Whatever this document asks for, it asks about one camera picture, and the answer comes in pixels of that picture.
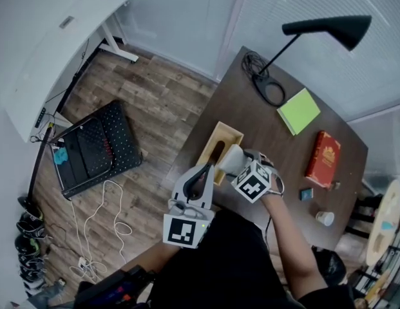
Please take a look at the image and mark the wooden tissue box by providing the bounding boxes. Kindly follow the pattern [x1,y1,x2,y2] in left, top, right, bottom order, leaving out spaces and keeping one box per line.
[195,120,245,186]

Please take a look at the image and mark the green notebook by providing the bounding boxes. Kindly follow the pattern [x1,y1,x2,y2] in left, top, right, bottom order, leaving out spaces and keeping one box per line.
[276,87,322,137]

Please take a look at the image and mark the black stool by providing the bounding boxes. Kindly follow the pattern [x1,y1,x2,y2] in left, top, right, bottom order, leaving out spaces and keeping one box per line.
[345,193,385,238]

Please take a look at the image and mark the person's black shirt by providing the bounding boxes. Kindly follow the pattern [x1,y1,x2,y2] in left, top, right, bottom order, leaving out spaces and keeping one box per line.
[149,208,357,309]

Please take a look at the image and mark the black waist pack device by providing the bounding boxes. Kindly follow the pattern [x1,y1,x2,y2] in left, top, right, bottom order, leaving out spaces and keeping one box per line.
[73,264,157,309]

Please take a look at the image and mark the right hand-held gripper camera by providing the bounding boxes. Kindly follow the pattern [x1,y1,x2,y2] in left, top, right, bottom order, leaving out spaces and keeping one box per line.
[246,149,273,170]

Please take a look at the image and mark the black coiled lamp cable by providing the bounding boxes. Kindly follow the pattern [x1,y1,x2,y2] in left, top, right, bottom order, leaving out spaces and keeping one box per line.
[241,50,272,77]

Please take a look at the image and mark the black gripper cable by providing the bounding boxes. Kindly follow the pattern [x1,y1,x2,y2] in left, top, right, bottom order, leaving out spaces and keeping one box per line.
[262,216,273,252]

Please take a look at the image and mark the black floor stand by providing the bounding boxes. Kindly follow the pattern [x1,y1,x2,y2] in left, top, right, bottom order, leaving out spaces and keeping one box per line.
[17,127,56,212]

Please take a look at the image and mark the person's left forearm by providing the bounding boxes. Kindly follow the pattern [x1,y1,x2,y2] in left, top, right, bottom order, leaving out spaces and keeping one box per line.
[120,242,182,270]

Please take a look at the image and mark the white desk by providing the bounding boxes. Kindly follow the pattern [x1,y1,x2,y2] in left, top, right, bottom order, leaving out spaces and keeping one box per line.
[0,0,140,144]

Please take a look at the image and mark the teal cloth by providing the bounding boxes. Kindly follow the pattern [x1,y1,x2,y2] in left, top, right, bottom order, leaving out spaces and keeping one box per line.
[53,146,69,167]

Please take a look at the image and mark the white floor cable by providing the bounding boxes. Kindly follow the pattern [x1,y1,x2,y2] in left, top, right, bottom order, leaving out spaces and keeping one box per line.
[69,179,133,285]

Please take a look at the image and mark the person's right forearm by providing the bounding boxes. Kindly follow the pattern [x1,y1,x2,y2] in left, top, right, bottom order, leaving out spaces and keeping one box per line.
[260,194,331,302]

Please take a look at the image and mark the grey power strip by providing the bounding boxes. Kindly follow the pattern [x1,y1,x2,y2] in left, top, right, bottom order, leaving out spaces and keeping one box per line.
[34,107,47,129]

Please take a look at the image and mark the black rubbish bag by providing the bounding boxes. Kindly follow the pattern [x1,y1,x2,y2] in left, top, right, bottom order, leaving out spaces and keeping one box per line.
[310,245,348,290]

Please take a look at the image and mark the black perforated board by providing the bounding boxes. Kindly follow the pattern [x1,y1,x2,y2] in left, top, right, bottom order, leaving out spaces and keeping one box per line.
[61,100,144,200]

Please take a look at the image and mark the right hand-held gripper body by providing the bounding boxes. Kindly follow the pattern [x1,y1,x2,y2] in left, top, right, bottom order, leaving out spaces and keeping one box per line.
[231,162,284,204]

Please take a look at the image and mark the left hand-held gripper camera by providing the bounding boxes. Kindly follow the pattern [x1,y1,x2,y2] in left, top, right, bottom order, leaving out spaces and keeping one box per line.
[169,200,209,220]

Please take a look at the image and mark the black sneaker with green trim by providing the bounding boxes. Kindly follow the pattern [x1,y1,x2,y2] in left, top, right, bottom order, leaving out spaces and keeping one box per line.
[14,236,42,259]

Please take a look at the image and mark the hand-held gripper camera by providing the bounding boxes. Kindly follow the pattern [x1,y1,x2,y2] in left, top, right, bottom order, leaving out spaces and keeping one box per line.
[246,149,273,170]
[169,200,209,220]

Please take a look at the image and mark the white paper cup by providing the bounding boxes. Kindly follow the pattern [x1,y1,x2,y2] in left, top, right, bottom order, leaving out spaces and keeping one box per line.
[315,211,336,227]

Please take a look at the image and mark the black desk lamp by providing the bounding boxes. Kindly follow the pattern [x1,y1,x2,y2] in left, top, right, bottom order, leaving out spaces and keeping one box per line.
[251,14,373,108]

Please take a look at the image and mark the red book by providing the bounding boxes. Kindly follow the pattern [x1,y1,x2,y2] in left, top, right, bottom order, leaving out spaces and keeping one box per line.
[304,130,342,189]

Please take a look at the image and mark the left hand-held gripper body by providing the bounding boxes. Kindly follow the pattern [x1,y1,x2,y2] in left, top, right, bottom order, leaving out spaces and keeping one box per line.
[163,200,216,249]

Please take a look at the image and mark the black glossy case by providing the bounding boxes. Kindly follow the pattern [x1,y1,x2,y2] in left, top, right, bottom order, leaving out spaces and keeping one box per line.
[53,117,113,194]

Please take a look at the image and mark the small teal box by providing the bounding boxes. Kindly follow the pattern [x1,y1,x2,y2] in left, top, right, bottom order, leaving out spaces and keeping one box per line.
[298,187,315,202]

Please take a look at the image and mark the black metal rack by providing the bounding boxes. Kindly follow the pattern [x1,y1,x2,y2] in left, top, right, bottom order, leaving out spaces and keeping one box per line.
[354,216,400,309]

